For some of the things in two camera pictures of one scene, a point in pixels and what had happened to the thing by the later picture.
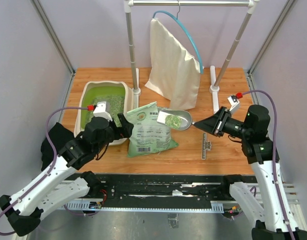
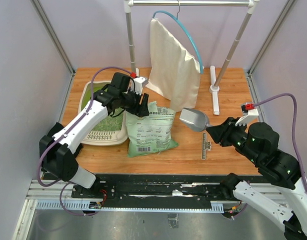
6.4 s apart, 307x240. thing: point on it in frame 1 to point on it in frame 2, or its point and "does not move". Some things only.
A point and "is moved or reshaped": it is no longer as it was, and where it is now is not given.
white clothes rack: (216, 77) does not move
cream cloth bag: (175, 70) does not move
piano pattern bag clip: (206, 145) does not move
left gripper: (125, 131) to (141, 110)
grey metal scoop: (178, 119) is moved or reshaped
